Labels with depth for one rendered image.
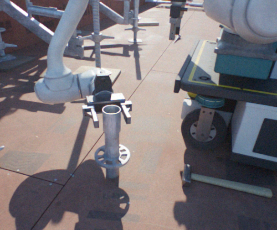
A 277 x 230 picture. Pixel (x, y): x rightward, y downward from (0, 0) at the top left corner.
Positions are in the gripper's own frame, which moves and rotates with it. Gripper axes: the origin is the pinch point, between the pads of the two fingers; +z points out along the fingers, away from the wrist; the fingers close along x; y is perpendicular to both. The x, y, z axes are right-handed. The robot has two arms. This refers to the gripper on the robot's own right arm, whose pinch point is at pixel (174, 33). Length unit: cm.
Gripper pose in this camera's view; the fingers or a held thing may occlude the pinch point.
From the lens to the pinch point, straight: 127.9
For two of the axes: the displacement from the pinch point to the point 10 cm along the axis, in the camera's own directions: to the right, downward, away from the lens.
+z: -0.4, 8.6, 5.1
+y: 9.5, 2.0, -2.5
